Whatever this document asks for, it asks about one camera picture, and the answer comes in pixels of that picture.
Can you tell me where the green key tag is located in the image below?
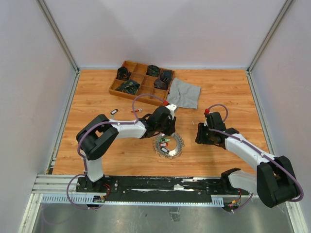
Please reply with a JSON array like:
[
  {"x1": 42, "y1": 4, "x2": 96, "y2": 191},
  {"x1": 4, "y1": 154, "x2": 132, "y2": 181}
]
[{"x1": 160, "y1": 138, "x2": 170, "y2": 143}]

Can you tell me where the red key tag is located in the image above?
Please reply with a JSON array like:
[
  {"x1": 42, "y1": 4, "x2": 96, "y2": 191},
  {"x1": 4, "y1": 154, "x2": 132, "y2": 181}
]
[{"x1": 157, "y1": 142, "x2": 169, "y2": 148}]

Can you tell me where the black key tag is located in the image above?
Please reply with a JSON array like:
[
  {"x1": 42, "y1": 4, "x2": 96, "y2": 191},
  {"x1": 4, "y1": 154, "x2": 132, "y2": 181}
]
[
  {"x1": 160, "y1": 147, "x2": 170, "y2": 154},
  {"x1": 110, "y1": 109, "x2": 119, "y2": 115}
]

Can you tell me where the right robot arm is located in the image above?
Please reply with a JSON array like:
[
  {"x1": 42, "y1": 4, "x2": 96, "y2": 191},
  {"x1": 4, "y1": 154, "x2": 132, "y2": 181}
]
[{"x1": 195, "y1": 109, "x2": 304, "y2": 208}]

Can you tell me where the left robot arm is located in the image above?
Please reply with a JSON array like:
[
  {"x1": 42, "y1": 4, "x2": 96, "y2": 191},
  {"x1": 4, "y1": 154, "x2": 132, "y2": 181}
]
[{"x1": 76, "y1": 104, "x2": 178, "y2": 192}]

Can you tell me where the grey folded cloth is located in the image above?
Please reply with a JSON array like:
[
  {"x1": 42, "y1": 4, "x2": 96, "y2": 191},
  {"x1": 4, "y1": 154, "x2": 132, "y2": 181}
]
[{"x1": 166, "y1": 78, "x2": 201, "y2": 109}]

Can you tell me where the rolled purple tie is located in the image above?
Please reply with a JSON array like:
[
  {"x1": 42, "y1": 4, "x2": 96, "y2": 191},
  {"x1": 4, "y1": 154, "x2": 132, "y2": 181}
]
[{"x1": 154, "y1": 79, "x2": 168, "y2": 90}]

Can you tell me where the blue patterned tie front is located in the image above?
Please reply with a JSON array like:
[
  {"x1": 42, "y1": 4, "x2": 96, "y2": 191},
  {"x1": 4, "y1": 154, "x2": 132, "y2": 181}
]
[{"x1": 116, "y1": 80, "x2": 140, "y2": 95}]

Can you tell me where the loose black key tag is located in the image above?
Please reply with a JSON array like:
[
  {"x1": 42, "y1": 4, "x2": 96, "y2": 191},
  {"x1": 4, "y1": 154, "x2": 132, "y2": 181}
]
[{"x1": 110, "y1": 109, "x2": 119, "y2": 115}]

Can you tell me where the rolled dark tie right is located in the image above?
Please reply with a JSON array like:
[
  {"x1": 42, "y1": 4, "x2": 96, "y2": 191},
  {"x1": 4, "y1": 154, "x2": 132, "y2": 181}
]
[{"x1": 159, "y1": 70, "x2": 173, "y2": 84}]

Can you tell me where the rolled dark tie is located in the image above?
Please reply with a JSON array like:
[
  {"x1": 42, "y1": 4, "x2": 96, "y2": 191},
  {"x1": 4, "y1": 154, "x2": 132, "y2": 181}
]
[
  {"x1": 159, "y1": 70, "x2": 173, "y2": 84},
  {"x1": 116, "y1": 67, "x2": 131, "y2": 81}
]

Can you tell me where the wooden divided tray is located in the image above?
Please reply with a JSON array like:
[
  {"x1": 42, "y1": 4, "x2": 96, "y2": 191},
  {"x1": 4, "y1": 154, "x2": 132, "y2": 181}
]
[{"x1": 109, "y1": 60, "x2": 175, "y2": 106}]

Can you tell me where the rolled green tie back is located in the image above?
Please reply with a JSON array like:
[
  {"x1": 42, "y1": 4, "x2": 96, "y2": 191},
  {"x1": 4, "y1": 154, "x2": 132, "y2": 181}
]
[{"x1": 146, "y1": 65, "x2": 161, "y2": 77}]

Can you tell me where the rolled dark tie back left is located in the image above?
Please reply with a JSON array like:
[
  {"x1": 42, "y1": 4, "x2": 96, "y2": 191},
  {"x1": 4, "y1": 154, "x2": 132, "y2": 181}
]
[{"x1": 116, "y1": 67, "x2": 131, "y2": 81}]

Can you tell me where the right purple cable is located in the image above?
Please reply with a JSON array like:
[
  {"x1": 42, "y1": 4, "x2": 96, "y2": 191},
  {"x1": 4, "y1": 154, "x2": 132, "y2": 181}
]
[{"x1": 208, "y1": 103, "x2": 304, "y2": 214}]

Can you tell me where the purple cable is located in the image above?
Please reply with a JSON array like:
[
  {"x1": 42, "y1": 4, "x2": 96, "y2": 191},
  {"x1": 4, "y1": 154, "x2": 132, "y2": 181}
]
[
  {"x1": 208, "y1": 103, "x2": 304, "y2": 214},
  {"x1": 67, "y1": 93, "x2": 168, "y2": 210}
]

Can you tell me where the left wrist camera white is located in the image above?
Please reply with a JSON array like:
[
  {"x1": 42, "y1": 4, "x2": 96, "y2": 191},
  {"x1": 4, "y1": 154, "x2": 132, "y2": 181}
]
[{"x1": 166, "y1": 104, "x2": 178, "y2": 118}]

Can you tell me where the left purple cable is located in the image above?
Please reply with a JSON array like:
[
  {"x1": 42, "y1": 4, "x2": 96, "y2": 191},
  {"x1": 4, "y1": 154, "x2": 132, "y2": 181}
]
[{"x1": 67, "y1": 93, "x2": 168, "y2": 210}]

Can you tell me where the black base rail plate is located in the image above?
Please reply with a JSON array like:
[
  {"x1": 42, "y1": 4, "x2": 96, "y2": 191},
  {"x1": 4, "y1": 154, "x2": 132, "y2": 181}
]
[{"x1": 75, "y1": 176, "x2": 249, "y2": 200}]

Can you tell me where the slotted grey cable duct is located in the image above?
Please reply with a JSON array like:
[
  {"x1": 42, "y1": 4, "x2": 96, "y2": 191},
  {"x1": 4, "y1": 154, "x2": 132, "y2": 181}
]
[{"x1": 41, "y1": 194, "x2": 225, "y2": 207}]

